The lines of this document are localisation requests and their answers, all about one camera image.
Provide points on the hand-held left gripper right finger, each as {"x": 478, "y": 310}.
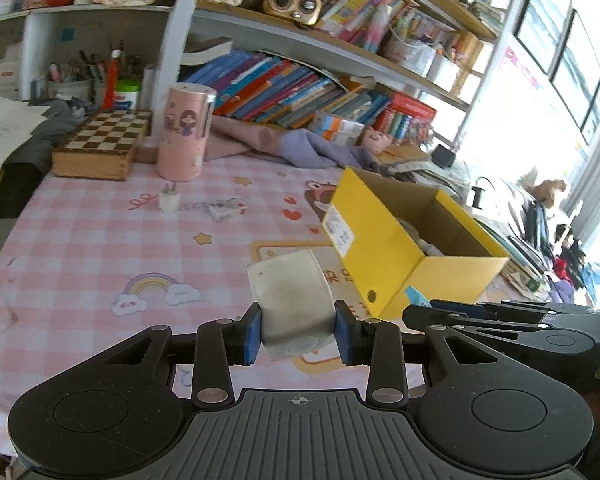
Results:
{"x": 342, "y": 335}

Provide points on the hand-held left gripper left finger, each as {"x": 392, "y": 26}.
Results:
{"x": 252, "y": 335}

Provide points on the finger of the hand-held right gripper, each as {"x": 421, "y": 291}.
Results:
{"x": 490, "y": 332}
{"x": 480, "y": 309}

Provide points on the yellow cardboard box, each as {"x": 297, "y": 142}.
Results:
{"x": 380, "y": 245}

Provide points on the pink cartoon cylinder container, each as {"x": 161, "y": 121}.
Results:
{"x": 185, "y": 135}

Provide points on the brown dog plush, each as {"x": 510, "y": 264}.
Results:
{"x": 547, "y": 190}

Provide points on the small black box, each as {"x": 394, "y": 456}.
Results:
{"x": 442, "y": 156}

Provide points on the white plug charger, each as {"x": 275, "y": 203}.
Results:
{"x": 169, "y": 201}

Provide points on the grey curtain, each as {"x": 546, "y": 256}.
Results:
{"x": 595, "y": 185}

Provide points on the purple cloth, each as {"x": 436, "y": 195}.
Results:
{"x": 320, "y": 152}

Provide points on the pink checkered printed tablecloth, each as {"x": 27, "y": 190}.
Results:
{"x": 80, "y": 240}

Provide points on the pink pig plush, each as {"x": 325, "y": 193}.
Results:
{"x": 376, "y": 140}

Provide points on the red boxed book set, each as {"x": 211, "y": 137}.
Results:
{"x": 405, "y": 116}

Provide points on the orange white carton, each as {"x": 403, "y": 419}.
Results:
{"x": 337, "y": 127}

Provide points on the white box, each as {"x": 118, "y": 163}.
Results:
{"x": 442, "y": 74}

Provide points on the leaning row of colourful books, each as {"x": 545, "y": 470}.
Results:
{"x": 280, "y": 90}

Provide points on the wooden chess box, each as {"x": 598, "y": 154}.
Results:
{"x": 105, "y": 135}

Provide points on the translucent storage box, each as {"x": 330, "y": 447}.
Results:
{"x": 410, "y": 52}

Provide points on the green lid white tub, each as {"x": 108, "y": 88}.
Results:
{"x": 126, "y": 96}

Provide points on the dark flat book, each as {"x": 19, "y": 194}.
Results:
{"x": 205, "y": 52}

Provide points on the red white stick toy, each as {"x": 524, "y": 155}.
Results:
{"x": 111, "y": 80}

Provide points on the dark grey cloth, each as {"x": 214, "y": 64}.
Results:
{"x": 40, "y": 135}

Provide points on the white bookshelf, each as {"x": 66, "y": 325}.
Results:
{"x": 300, "y": 45}

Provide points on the pen holder with pens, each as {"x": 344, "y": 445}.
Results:
{"x": 75, "y": 85}

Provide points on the white printed paper sheets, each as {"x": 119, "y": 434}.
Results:
{"x": 0, "y": 130}

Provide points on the row of children's books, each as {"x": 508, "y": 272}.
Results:
{"x": 360, "y": 5}

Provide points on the gold retro radio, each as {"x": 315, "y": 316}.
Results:
{"x": 292, "y": 5}

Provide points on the white red carton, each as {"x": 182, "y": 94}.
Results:
{"x": 6, "y": 80}

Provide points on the wall poster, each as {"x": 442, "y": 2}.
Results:
{"x": 520, "y": 67}

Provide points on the dark window frame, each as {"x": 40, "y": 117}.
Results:
{"x": 570, "y": 25}

